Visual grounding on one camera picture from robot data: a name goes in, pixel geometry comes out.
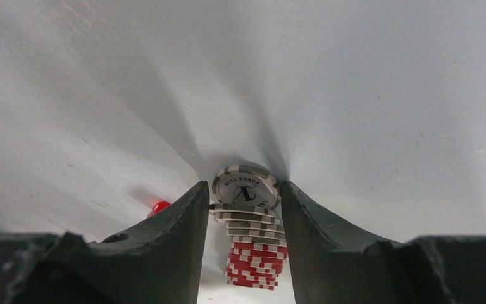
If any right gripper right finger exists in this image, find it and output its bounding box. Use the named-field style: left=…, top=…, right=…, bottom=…
left=280, top=182, right=486, bottom=303

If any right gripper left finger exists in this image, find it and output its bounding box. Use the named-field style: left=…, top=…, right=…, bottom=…
left=0, top=181, right=209, bottom=303

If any white red chip stack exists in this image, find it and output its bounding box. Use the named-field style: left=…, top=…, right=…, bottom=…
left=209, top=165, right=288, bottom=291

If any red die lower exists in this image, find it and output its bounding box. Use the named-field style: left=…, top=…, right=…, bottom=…
left=147, top=201, right=171, bottom=218

